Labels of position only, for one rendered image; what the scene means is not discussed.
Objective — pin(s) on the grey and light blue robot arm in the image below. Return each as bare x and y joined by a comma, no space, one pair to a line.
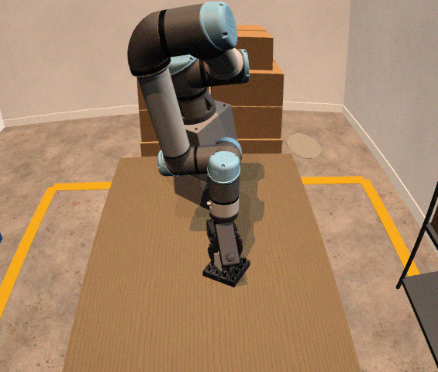
208,31

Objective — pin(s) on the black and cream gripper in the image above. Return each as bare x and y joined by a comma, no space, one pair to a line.
213,247

